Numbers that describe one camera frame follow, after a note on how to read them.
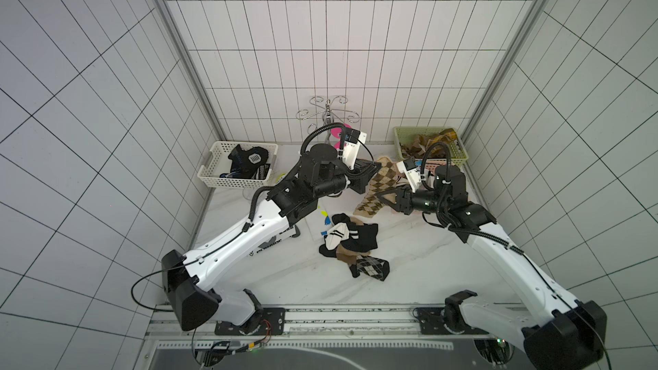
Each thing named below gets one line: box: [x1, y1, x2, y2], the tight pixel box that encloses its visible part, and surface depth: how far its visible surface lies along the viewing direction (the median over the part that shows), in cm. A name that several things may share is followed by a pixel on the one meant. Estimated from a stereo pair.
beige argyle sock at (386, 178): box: [352, 156, 407, 218], surface depth 68 cm
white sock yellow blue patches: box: [305, 207, 332, 242], surface depth 94 cm
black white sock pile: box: [318, 213, 378, 258], surface depth 87 cm
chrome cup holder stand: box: [295, 95, 361, 134], surface depth 94 cm
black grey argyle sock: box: [348, 255, 390, 281], surface depth 83 cm
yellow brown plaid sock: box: [428, 128, 458, 149], surface depth 116 cm
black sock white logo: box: [219, 143, 271, 180], surface depth 108 cm
